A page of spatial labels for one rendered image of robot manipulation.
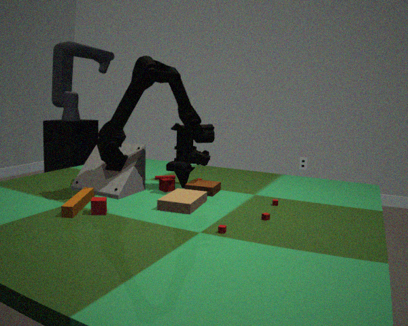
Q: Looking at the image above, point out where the orange rectangular bar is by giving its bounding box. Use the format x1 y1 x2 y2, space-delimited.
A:
61 187 94 219

